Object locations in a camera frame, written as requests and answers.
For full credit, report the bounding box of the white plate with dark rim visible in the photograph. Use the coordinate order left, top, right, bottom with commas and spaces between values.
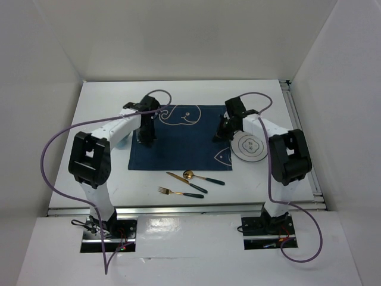
230, 131, 267, 163

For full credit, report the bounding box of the blue placemat with whale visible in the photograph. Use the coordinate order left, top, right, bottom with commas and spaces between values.
128, 105, 232, 171

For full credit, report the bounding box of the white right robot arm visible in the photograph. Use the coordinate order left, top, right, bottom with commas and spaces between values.
213, 92, 312, 234

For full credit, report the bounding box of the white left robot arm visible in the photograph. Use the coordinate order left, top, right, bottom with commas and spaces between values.
68, 95, 160, 238

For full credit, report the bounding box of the light blue mug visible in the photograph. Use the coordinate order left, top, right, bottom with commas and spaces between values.
115, 135, 130, 150

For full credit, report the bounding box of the gold knife green handle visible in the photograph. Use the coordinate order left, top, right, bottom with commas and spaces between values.
166, 172, 208, 194

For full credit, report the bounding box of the gold spoon green handle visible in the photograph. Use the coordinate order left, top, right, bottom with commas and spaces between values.
182, 170, 226, 185

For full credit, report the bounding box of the gold fork green handle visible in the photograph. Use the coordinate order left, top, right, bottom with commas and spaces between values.
158, 186, 204, 199

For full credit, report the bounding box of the aluminium right side rail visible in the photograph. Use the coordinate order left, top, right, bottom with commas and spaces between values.
279, 80, 327, 211

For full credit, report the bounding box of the aluminium rail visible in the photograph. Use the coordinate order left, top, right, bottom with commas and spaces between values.
279, 80, 327, 211
47, 202, 328, 217

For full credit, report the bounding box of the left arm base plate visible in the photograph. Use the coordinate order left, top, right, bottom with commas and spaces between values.
71, 218, 138, 253

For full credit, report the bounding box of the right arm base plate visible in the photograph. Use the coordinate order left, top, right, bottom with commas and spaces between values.
237, 216, 298, 250

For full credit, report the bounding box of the aluminium front rail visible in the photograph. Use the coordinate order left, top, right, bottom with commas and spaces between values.
47, 202, 328, 217

